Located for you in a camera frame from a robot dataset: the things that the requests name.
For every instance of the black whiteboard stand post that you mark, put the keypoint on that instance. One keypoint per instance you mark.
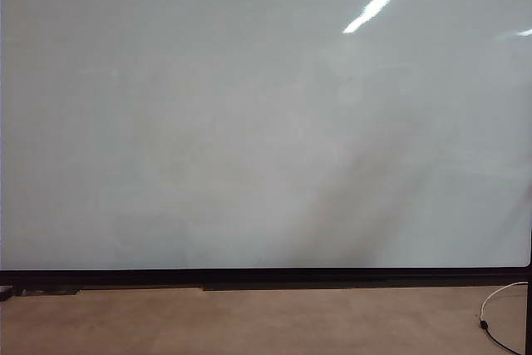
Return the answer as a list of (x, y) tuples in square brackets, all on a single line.
[(528, 313)]

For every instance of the black whiteboard pen tray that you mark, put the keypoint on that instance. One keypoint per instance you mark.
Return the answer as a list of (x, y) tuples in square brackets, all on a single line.
[(332, 284)]

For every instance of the white whiteboard with black frame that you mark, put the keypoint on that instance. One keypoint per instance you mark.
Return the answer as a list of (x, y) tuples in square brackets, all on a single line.
[(249, 122)]

